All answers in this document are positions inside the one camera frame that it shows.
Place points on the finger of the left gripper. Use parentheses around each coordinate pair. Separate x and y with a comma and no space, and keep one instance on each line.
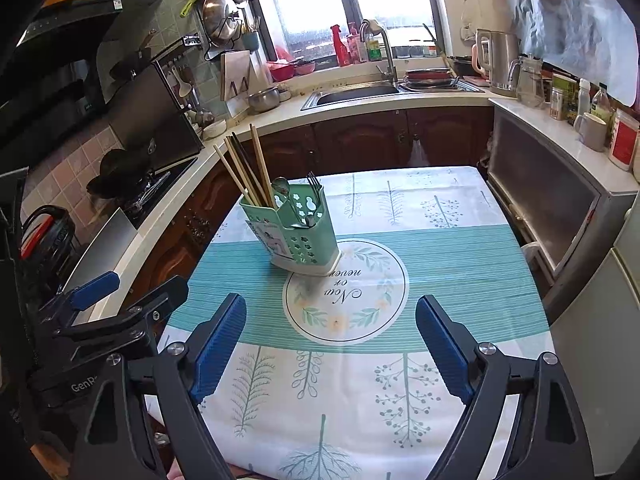
(85,296)
(160,302)

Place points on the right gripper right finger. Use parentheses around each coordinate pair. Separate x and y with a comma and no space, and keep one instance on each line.
(476,374)

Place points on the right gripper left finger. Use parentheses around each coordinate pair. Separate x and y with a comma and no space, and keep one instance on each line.
(185,373)

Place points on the bamboo chopstick red pattern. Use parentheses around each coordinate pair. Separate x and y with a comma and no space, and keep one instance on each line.
(234,177)

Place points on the green plastic utensil holder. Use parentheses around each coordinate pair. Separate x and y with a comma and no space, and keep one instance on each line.
(308,246)

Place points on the dark brown chopstick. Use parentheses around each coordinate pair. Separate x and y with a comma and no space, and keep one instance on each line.
(249,170)

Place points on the silver fork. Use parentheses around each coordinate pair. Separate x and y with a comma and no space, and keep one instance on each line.
(316,187)

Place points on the brown bamboo chopstick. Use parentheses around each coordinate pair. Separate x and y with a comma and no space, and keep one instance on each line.
(266,181)

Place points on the bamboo chopstick dark tip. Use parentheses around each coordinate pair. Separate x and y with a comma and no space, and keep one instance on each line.
(252,195)

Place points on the chrome kitchen faucet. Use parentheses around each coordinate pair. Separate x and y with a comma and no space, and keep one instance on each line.
(374,37)

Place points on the black wok on stove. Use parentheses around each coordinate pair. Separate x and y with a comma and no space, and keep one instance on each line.
(121,175)

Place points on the teal patterned tablecloth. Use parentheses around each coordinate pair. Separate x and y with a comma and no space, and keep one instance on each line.
(331,379)

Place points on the white plastic bag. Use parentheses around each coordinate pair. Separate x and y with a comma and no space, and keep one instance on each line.
(418,157)

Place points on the small steel pot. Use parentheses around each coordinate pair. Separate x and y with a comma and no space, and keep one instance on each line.
(264,100)

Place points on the wooden cutting board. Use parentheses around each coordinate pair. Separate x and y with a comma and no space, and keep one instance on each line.
(235,73)

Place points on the red bowl on sill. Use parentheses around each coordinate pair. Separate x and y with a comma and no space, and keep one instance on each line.
(281,71)

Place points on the stainless steel sink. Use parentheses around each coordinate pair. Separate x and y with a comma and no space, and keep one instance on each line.
(352,93)

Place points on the red labelled jar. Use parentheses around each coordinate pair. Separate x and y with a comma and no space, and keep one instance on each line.
(625,137)

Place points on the hanging steel pot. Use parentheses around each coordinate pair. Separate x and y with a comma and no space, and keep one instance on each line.
(221,20)

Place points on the glass teapot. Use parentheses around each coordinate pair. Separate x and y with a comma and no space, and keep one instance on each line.
(525,77)

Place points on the stacked red plates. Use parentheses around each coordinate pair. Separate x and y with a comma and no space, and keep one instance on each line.
(429,77)

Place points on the red spray bottle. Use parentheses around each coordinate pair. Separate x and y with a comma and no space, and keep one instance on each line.
(340,48)

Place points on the steel electric kettle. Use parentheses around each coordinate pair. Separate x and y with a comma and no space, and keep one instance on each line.
(495,56)

